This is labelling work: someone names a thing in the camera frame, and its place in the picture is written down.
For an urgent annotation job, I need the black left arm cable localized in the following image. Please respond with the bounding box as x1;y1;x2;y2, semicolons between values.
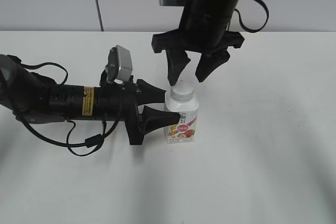
7;55;124;157

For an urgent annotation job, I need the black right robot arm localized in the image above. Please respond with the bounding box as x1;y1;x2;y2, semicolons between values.
152;0;244;86

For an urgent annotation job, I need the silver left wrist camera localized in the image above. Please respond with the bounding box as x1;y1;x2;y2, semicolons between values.
105;45;133;83

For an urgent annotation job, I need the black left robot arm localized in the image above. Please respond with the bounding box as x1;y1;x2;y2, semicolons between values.
1;55;180;145

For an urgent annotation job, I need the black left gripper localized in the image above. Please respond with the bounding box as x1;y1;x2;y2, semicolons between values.
95;77;180;145

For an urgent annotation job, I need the white plastic bottle cap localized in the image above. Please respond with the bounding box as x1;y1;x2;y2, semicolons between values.
170;80;194;102

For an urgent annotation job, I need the white strawberry yogurt bottle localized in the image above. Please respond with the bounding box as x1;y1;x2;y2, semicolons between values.
164;92;199;144

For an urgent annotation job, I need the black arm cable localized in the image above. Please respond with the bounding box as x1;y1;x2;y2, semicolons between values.
230;0;269;34
7;55;124;157

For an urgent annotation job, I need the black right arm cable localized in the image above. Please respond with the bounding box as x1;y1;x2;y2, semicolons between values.
230;0;269;34

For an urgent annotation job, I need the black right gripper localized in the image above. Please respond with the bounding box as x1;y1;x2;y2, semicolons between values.
151;8;245;86

